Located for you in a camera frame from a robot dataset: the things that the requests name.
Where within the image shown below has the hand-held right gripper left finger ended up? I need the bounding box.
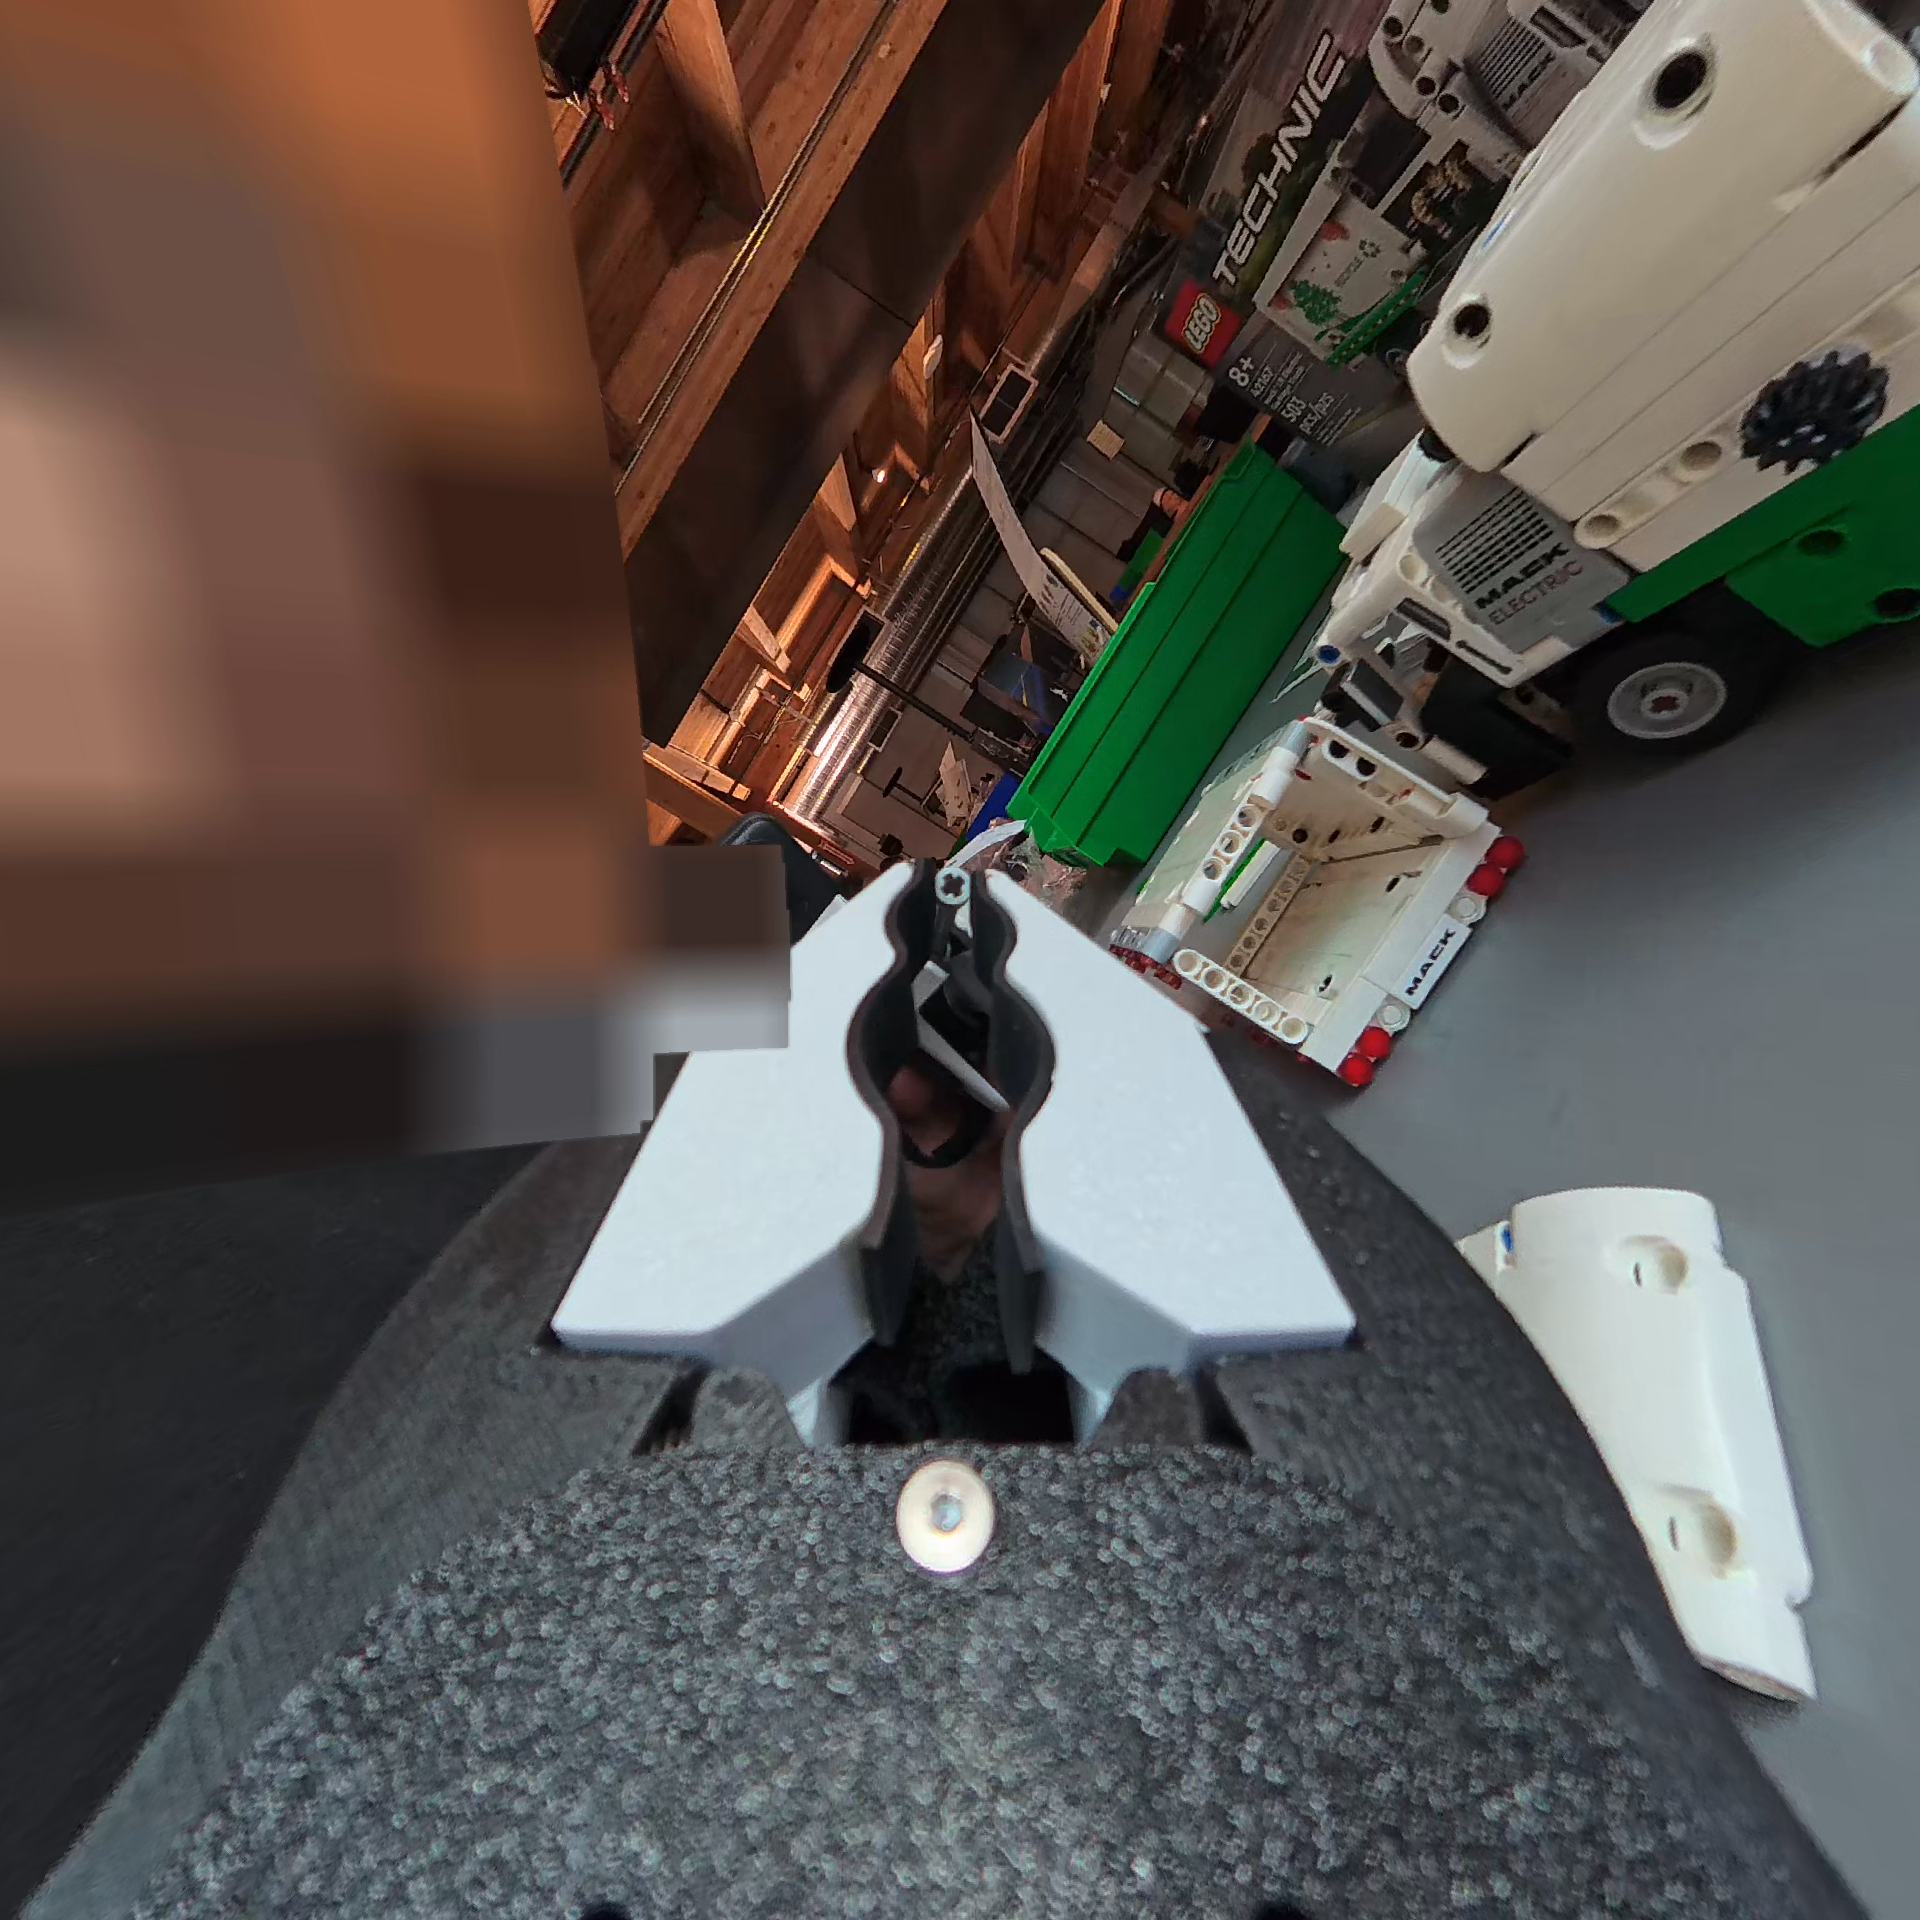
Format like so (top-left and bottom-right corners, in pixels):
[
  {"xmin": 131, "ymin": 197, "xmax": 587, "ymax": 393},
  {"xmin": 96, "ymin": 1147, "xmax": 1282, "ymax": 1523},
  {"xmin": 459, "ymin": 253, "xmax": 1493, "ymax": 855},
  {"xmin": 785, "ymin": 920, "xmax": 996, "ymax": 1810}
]
[{"xmin": 553, "ymin": 858, "xmax": 941, "ymax": 1452}]

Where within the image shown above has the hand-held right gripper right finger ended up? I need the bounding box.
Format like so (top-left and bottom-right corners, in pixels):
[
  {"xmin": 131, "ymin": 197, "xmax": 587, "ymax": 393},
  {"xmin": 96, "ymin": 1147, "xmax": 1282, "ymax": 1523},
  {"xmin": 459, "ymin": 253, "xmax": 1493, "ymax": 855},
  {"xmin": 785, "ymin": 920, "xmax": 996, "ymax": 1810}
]
[{"xmin": 972, "ymin": 873, "xmax": 1362, "ymax": 1404}]

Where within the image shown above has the white curved lego panel assembly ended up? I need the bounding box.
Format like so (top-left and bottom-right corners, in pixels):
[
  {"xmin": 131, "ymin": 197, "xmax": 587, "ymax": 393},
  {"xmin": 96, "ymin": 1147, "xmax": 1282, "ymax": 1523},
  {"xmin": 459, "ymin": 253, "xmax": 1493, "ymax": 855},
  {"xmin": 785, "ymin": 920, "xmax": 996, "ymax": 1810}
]
[{"xmin": 1453, "ymin": 1189, "xmax": 1818, "ymax": 1706}]

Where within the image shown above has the white lego container box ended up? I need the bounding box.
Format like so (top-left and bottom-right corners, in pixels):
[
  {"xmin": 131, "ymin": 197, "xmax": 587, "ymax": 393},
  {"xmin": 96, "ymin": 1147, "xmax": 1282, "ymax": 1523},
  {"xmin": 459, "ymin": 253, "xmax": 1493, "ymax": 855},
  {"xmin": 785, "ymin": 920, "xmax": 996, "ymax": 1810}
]
[{"xmin": 1106, "ymin": 715, "xmax": 1528, "ymax": 1089}]

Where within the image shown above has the lego set cardboard box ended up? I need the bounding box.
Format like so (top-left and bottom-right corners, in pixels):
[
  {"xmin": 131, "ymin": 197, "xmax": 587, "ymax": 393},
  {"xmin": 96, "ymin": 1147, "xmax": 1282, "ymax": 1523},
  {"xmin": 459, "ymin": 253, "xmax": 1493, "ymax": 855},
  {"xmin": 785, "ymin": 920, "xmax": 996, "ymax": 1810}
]
[{"xmin": 1159, "ymin": 0, "xmax": 1518, "ymax": 457}]

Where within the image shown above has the white green lego truck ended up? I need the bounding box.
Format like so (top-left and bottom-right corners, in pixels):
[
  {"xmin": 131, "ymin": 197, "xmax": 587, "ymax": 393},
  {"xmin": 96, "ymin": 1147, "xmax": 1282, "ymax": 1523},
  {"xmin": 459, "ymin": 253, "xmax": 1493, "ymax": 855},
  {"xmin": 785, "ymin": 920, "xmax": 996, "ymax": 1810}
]
[{"xmin": 1317, "ymin": 0, "xmax": 1920, "ymax": 800}]

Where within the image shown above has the white hanging banner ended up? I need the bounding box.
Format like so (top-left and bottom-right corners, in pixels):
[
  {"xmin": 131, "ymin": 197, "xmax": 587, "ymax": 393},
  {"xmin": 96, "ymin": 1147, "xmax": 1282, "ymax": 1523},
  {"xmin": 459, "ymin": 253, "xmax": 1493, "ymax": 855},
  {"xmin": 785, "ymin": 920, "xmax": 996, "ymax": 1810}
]
[{"xmin": 966, "ymin": 413, "xmax": 1121, "ymax": 654}]

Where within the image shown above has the green plastic bin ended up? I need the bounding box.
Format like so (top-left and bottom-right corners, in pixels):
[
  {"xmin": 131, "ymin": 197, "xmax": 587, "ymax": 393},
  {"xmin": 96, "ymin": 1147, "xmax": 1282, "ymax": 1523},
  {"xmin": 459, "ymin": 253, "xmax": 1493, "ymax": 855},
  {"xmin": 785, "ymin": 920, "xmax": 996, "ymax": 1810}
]
[{"xmin": 1024, "ymin": 439, "xmax": 1351, "ymax": 876}]

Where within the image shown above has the dark rectangular ventilation duct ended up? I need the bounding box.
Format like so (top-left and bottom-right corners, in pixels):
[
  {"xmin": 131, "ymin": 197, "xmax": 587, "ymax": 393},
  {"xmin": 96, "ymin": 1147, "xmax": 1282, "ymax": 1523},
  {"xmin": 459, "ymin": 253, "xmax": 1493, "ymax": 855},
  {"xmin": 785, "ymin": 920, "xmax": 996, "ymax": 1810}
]
[{"xmin": 631, "ymin": 0, "xmax": 1121, "ymax": 739}]

